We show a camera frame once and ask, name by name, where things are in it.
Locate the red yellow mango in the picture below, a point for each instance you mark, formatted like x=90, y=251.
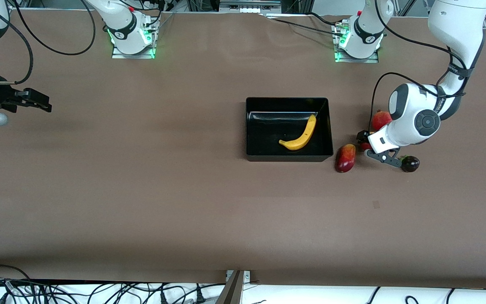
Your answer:
x=345, y=158

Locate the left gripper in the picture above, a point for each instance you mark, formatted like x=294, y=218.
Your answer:
x=361, y=136

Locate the dark metal frame strut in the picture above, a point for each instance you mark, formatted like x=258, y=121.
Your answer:
x=231, y=293

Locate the yellow banana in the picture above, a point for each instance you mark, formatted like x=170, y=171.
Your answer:
x=304, y=141

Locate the red apple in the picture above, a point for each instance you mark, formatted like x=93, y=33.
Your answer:
x=365, y=146

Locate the black rectangular plastic box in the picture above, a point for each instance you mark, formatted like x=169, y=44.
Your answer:
x=285, y=158

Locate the grey power strip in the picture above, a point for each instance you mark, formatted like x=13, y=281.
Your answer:
x=249, y=8

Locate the red pomegranate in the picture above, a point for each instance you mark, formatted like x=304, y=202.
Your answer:
x=379, y=120

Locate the dark purple mangosteen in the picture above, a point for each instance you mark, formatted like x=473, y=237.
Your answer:
x=411, y=164

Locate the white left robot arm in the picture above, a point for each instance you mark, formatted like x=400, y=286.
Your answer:
x=420, y=114

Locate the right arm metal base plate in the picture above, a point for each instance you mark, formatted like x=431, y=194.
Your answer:
x=133, y=55

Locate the silver corner bracket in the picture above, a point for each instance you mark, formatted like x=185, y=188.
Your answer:
x=246, y=276

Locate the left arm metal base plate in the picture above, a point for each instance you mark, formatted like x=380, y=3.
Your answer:
x=357, y=60

